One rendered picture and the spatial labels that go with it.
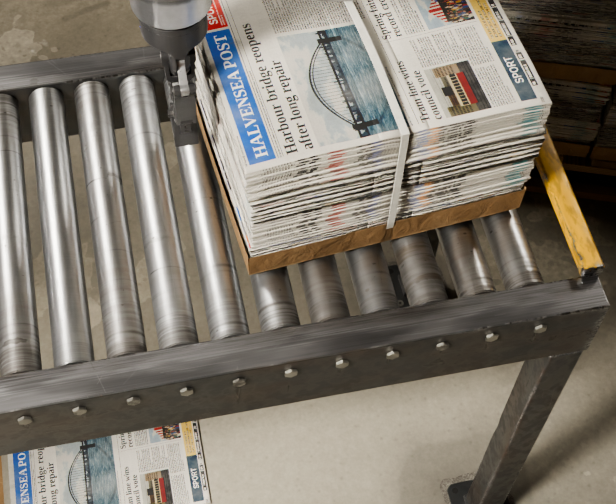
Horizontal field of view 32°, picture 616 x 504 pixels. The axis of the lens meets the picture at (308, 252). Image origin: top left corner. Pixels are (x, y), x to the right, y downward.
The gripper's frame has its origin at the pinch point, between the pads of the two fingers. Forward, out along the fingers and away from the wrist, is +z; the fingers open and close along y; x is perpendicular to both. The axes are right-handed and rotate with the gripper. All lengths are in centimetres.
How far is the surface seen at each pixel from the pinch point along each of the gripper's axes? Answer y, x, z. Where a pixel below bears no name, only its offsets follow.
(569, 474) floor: -24, -65, 93
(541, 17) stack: 45, -71, 39
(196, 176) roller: 1.4, -1.0, 13.1
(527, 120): -12.9, -39.2, -7.2
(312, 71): -3.3, -15.3, -10.0
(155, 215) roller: -4.0, 5.3, 13.0
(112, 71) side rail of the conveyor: 22.2, 8.0, 13.0
